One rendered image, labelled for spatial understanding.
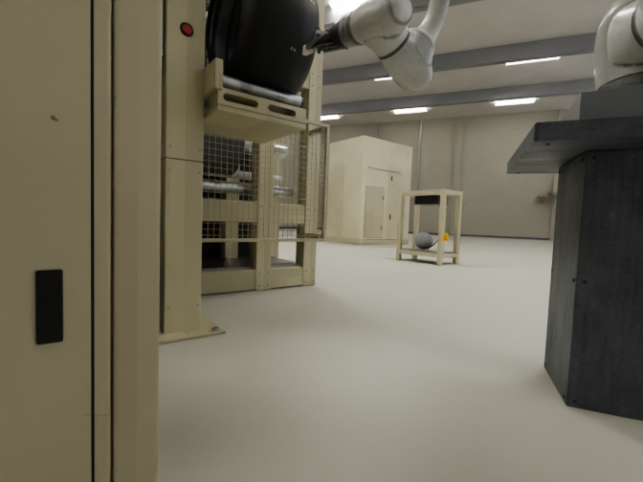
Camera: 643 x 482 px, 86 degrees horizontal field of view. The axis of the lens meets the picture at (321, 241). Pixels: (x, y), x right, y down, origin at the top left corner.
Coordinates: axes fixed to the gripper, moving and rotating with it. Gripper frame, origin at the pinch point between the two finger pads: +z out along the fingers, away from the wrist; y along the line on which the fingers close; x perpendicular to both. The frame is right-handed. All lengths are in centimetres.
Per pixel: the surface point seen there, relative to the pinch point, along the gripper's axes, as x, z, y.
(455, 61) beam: -299, 490, -748
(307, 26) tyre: -10.4, 8.8, -3.6
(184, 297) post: 90, 14, 33
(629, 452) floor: 88, -98, -20
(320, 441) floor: 93, -63, 28
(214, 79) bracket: 14.8, 13.3, 27.0
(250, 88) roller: 13.6, 17.0, 12.9
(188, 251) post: 73, 17, 32
